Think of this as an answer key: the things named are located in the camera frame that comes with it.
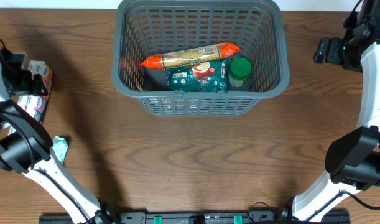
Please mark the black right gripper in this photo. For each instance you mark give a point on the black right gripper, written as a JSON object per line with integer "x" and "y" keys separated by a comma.
{"x": 334, "y": 50}

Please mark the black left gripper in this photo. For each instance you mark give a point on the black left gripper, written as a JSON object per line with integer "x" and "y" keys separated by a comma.
{"x": 25, "y": 82}

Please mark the white tissue multipack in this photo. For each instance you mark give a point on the white tissue multipack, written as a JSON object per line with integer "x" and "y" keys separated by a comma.
{"x": 36, "y": 103}

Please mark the green lid glass jar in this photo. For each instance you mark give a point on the green lid glass jar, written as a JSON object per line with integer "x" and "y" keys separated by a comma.
{"x": 239, "y": 71}

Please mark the green Nescafe coffee bag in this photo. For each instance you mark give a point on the green Nescafe coffee bag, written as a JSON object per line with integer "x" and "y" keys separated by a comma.
{"x": 203, "y": 77}

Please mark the orange spaghetti pasta pack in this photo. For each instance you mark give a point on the orange spaghetti pasta pack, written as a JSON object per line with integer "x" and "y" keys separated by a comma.
{"x": 191, "y": 56}

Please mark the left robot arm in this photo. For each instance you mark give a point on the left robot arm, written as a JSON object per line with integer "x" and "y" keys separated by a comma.
{"x": 26, "y": 146}

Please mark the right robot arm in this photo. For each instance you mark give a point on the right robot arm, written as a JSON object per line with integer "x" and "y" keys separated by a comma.
{"x": 352, "y": 162}

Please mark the light green small packet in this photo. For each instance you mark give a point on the light green small packet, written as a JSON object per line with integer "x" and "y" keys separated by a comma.
{"x": 60, "y": 148}

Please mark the grey plastic basket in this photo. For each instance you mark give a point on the grey plastic basket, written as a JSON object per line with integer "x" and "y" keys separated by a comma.
{"x": 145, "y": 28}

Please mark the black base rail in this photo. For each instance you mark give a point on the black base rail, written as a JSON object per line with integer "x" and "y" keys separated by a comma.
{"x": 258, "y": 216}

